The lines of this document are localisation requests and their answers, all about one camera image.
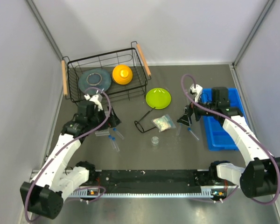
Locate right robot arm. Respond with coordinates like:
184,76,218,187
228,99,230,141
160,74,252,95
181,84,280,198

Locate blue plastic divided bin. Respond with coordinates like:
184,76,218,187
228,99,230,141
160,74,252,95
203,88,246,151

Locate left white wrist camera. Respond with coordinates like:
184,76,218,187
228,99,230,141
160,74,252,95
84,94,103,111

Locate orange ribbed bowl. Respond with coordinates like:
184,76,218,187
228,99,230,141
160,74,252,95
112,64,133,85

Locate clear plastic bag with contents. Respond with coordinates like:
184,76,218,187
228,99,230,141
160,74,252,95
152,114,176,132

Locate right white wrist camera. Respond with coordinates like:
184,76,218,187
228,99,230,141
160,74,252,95
189,84,203,103

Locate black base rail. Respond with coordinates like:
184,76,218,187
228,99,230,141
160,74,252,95
94,169,213,194

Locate small clear round dish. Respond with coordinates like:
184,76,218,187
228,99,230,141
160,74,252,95
151,136,160,146

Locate blue ceramic plate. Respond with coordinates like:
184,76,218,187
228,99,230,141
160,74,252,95
78,68,112,95

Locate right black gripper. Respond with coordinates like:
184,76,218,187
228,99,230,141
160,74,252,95
176,94,217,127

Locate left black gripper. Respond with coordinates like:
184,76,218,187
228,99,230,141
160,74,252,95
88,105,121,131

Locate blue capped test tube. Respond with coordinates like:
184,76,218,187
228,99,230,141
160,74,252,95
113,128,125,140
176,124,182,136
188,127,199,141
112,137,119,152
108,135,116,150

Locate black wire basket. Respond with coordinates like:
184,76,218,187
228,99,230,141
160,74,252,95
62,41,151,104

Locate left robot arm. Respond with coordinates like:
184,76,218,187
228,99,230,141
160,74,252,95
20,99,117,223

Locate black wire stand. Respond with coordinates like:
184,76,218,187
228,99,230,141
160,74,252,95
134,107,156,133

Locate clear tube rack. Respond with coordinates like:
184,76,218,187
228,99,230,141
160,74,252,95
94,130,110,136

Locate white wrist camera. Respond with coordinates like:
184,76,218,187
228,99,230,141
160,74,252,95
84,94,103,111
189,84,203,103

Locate lime green plate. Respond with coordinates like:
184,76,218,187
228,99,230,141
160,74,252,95
145,88,171,110

